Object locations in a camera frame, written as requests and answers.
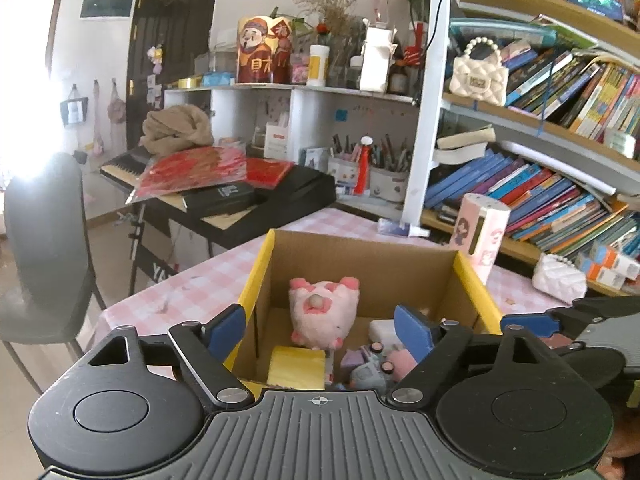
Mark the hanging small bag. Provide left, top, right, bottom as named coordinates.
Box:
left=60, top=85, right=90, bottom=128

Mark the yellow cardboard box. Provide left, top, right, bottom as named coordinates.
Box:
left=222, top=228, right=503, bottom=393

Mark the pink checkered printed tablecloth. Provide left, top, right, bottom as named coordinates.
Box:
left=97, top=207, right=576, bottom=381

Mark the white box with red label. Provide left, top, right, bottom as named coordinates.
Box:
left=264, top=122, right=291, bottom=161

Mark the row of blue children's books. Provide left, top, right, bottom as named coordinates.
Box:
left=425, top=149, right=640, bottom=256

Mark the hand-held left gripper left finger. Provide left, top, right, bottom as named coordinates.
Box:
left=85, top=304, right=256, bottom=408

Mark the cream quilted pearl-handle purse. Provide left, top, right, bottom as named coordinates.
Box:
left=448, top=36, right=510, bottom=107

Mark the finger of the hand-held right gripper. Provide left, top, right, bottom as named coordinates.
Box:
left=501, top=311, right=573, bottom=339
left=547, top=296, right=640, bottom=325

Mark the hanging pink bag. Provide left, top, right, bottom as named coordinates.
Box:
left=106, top=80, right=127, bottom=123

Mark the pink cartoon humidifier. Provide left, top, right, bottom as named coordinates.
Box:
left=448, top=192, right=512, bottom=285

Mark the black flat box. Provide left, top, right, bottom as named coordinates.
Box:
left=182, top=182, right=257, bottom=213

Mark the keyboard stand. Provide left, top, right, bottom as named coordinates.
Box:
left=117, top=200, right=176, bottom=296

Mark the pink plush toy with paws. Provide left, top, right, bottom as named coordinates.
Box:
left=288, top=276, right=362, bottom=351

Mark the white bottle with yellow label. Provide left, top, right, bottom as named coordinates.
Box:
left=306, top=44, right=329, bottom=87

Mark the grey blue toy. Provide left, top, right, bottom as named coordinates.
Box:
left=350, top=342, right=396, bottom=391

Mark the white fabric bag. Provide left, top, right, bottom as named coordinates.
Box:
left=360, top=25, right=396, bottom=92

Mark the black electronic keyboard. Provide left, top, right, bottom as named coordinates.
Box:
left=100, top=147, right=337, bottom=251

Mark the orange and white carton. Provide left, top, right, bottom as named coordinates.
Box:
left=575, top=252, right=628, bottom=291
left=590, top=242, right=640, bottom=281

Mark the white bottle with blue label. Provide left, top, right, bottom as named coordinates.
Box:
left=377, top=217, right=431, bottom=238

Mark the grey chair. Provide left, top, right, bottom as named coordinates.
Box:
left=0, top=152, right=108, bottom=396

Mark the red packet in plastic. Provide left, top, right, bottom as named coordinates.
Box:
left=125, top=146, right=296, bottom=203

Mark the pen holder with pens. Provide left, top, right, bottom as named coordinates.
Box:
left=327, top=132, right=408, bottom=203

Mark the row of leaning paperback books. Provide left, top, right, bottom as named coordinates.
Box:
left=505, top=45, right=640, bottom=158

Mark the white and wood bookshelf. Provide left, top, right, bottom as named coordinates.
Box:
left=402, top=0, right=640, bottom=301

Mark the dark door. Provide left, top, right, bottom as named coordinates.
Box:
left=125, top=0, right=221, bottom=136

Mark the yellow sponge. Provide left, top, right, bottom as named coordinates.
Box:
left=266, top=345, right=327, bottom=391

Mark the teal book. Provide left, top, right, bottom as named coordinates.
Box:
left=450, top=17, right=556, bottom=48

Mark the white rolled tube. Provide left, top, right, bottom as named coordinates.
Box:
left=500, top=140, right=618, bottom=196

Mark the black cable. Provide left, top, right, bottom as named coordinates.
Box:
left=424, top=0, right=451, bottom=56

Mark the dark wall panel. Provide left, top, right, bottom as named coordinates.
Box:
left=80, top=0, right=133, bottom=21

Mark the dried flower bunch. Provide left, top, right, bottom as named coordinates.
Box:
left=292, top=0, right=361, bottom=46

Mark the white quilted purse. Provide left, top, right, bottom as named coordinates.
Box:
left=531, top=253, right=588, bottom=306

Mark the thick cream paged book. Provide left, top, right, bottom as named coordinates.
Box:
left=436, top=126, right=496, bottom=150
left=435, top=142, right=488, bottom=165

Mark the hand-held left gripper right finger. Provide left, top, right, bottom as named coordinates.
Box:
left=385, top=304, right=561, bottom=408

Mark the brown crumpled cloth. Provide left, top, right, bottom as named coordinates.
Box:
left=140, top=105, right=216, bottom=156

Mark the white corner shelf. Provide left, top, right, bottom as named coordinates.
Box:
left=165, top=84, right=421, bottom=221

